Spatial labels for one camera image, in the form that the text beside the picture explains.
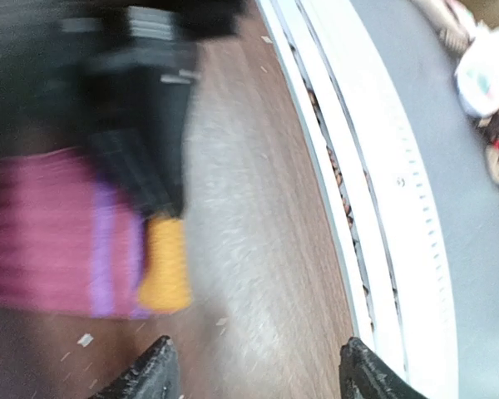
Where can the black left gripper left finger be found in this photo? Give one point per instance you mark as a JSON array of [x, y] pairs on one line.
[[155, 374]]

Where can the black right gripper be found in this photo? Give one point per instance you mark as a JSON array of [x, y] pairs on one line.
[[138, 114]]

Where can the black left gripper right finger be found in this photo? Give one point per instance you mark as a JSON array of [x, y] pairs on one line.
[[362, 374]]

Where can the maroon purple striped sock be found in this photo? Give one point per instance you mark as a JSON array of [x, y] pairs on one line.
[[71, 243]]

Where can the front aluminium rail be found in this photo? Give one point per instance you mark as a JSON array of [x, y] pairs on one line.
[[375, 189]]

